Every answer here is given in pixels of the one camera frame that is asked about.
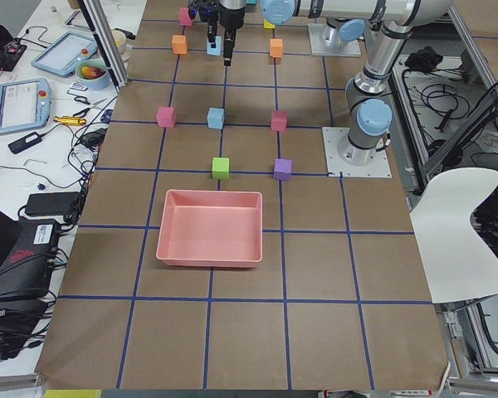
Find pink plastic tray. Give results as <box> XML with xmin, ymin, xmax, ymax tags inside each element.
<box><xmin>156</xmin><ymin>189</ymin><xmax>263</xmax><ymax>269</ymax></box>

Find near teach pendant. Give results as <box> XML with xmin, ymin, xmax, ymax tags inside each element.
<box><xmin>0</xmin><ymin>78</ymin><xmax>51</xmax><ymax>135</ymax></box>

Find green block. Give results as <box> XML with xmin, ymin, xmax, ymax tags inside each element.
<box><xmin>212</xmin><ymin>157</ymin><xmax>230</xmax><ymax>180</ymax></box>

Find yellow block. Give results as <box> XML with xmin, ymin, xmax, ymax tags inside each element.
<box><xmin>263</xmin><ymin>20</ymin><xmax>276</xmax><ymax>29</ymax></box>

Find blue bowl with fruit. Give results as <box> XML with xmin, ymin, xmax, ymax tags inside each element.
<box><xmin>76</xmin><ymin>59</ymin><xmax>110</xmax><ymax>90</ymax></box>

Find orange block robot side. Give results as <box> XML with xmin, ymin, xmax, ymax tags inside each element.
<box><xmin>269</xmin><ymin>38</ymin><xmax>284</xmax><ymax>59</ymax></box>

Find black small adapter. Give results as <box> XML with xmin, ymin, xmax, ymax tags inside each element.
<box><xmin>8</xmin><ymin>132</ymin><xmax>42</xmax><ymax>154</ymax></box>

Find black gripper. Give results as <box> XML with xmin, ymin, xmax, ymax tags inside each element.
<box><xmin>219</xmin><ymin>0</ymin><xmax>247</xmax><ymax>66</ymax></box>
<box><xmin>187</xmin><ymin>0</ymin><xmax>219</xmax><ymax>44</ymax></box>

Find black laptop bag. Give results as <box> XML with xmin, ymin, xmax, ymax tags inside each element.
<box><xmin>0</xmin><ymin>219</ymin><xmax>60</xmax><ymax>304</ymax></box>

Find light blue block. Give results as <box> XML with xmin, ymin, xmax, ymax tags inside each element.
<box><xmin>206</xmin><ymin>36</ymin><xmax>222</xmax><ymax>56</ymax></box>
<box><xmin>207</xmin><ymin>108</ymin><xmax>225</xmax><ymax>130</ymax></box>

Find aluminium frame post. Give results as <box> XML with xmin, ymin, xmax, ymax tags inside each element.
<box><xmin>78</xmin><ymin>0</ymin><xmax>128</xmax><ymax>90</ymax></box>

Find white bowl with lemon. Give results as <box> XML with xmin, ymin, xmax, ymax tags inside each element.
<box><xmin>111</xmin><ymin>29</ymin><xmax>127</xmax><ymax>57</ymax></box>

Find magenta block table edge side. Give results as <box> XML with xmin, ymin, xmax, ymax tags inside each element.
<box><xmin>156</xmin><ymin>106</ymin><xmax>176</xmax><ymax>128</ymax></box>

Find scissors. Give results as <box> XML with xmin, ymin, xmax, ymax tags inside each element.
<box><xmin>72</xmin><ymin>95</ymin><xmax>105</xmax><ymax>118</ymax></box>

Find teach pendant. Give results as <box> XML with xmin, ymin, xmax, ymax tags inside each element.
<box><xmin>0</xmin><ymin>78</ymin><xmax>51</xmax><ymax>135</ymax></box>
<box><xmin>31</xmin><ymin>32</ymin><xmax>98</xmax><ymax>76</ymax></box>

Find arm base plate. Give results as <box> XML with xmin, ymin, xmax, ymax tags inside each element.
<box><xmin>322</xmin><ymin>127</ymin><xmax>392</xmax><ymax>178</ymax></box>
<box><xmin>308</xmin><ymin>23</ymin><xmax>363</xmax><ymax>58</ymax></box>

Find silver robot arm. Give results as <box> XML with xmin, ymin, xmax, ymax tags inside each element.
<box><xmin>261</xmin><ymin>0</ymin><xmax>453</xmax><ymax>165</ymax></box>
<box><xmin>178</xmin><ymin>1</ymin><xmax>366</xmax><ymax>62</ymax></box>

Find far teach pendant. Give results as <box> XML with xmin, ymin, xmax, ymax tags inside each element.
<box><xmin>31</xmin><ymin>32</ymin><xmax>98</xmax><ymax>76</ymax></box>

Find white chair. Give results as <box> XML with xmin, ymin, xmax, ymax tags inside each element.
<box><xmin>410</xmin><ymin>167</ymin><xmax>498</xmax><ymax>303</ymax></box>

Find black power brick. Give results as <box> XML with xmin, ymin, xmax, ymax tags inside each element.
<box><xmin>24</xmin><ymin>192</ymin><xmax>79</xmax><ymax>216</ymax></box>

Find gold cylinder tool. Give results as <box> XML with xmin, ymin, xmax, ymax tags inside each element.
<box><xmin>53</xmin><ymin>116</ymin><xmax>87</xmax><ymax>126</ymax></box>

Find far magenta block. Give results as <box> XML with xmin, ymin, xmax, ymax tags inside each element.
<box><xmin>178</xmin><ymin>7</ymin><xmax>193</xmax><ymax>27</ymax></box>

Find magenta block robot side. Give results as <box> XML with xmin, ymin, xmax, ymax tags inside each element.
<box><xmin>271</xmin><ymin>110</ymin><xmax>288</xmax><ymax>132</ymax></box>

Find purple block near tray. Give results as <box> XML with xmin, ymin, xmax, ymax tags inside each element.
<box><xmin>272</xmin><ymin>158</ymin><xmax>293</xmax><ymax>182</ymax></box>

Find orange block table edge side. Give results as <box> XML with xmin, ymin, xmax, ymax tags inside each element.
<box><xmin>171</xmin><ymin>35</ymin><xmax>188</xmax><ymax>55</ymax></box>

